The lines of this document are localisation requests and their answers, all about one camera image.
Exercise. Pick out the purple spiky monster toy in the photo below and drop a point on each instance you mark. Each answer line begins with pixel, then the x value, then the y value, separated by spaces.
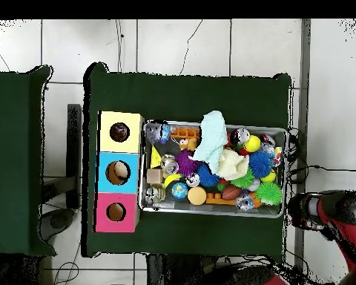
pixel 185 163

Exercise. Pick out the tan round object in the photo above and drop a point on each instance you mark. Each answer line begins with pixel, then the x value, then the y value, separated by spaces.
pixel 119 169

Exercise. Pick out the crushed bottle with blue label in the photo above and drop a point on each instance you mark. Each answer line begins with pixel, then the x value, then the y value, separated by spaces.
pixel 158 132

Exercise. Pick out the blue globe print ball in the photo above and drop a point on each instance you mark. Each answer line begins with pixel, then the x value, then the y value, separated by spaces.
pixel 179 190

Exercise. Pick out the yellow tennis ball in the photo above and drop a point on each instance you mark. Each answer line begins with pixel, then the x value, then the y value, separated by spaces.
pixel 252 144

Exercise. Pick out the tan foam disc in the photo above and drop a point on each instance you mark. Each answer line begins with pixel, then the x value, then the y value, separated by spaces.
pixel 196 196

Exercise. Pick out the printed silver drink can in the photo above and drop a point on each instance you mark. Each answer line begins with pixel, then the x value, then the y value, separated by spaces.
pixel 169 164

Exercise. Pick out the cream waffle cloth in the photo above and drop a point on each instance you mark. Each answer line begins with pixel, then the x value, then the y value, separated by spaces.
pixel 233 164

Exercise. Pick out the wooden box with three holes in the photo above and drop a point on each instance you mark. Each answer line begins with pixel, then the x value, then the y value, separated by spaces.
pixel 106 184

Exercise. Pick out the blue spiky rubber ball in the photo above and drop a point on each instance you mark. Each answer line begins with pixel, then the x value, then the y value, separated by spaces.
pixel 260 164

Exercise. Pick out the mint green waffle cloth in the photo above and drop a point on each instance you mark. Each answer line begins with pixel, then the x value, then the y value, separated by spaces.
pixel 213 133

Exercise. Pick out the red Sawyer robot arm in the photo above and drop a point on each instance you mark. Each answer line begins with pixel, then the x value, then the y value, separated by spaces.
pixel 353 237

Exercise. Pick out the dark green tablecloth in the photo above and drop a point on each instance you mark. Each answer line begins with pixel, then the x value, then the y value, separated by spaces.
pixel 181 98
pixel 20 133

